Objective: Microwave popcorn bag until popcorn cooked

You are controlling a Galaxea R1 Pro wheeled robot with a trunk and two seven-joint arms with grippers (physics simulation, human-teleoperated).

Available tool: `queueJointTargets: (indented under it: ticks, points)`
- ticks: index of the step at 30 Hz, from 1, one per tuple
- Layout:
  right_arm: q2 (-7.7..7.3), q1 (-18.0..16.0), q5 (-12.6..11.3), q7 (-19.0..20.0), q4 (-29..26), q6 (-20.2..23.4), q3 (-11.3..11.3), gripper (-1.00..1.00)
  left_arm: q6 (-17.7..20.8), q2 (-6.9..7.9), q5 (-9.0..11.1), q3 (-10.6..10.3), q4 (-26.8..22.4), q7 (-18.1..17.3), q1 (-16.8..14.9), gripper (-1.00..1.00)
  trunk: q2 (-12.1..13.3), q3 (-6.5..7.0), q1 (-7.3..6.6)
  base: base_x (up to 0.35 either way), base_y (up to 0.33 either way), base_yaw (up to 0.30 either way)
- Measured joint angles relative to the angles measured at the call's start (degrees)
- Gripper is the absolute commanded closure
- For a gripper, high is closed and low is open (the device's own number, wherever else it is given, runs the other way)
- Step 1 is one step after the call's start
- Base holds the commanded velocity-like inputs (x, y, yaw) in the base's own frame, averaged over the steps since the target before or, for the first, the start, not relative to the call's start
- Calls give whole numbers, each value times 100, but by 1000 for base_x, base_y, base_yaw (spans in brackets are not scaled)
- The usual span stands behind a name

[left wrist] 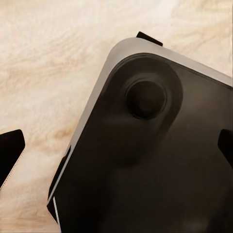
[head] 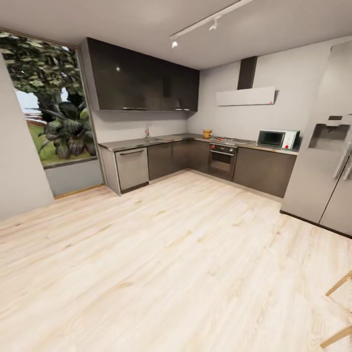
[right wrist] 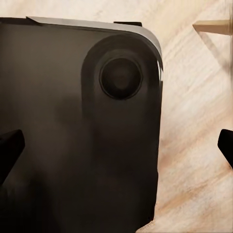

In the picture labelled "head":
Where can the burner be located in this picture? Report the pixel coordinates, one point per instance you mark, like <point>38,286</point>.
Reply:
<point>234,140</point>

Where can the popcorn bag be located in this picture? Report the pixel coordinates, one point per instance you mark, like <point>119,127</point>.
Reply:
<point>207,133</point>

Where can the microwave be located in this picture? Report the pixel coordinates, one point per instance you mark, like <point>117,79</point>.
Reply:
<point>286,139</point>

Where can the dishwasher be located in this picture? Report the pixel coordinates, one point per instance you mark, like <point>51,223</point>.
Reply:
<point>132,168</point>

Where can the fixed window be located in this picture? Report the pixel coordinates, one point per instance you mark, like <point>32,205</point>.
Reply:
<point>48,81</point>

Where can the drop in sink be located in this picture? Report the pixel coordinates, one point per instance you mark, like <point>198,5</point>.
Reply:
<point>161,138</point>

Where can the range hood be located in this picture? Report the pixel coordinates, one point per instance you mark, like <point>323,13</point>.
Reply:
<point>245,94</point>

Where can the oven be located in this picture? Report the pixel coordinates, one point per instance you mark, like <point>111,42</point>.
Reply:
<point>222,158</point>

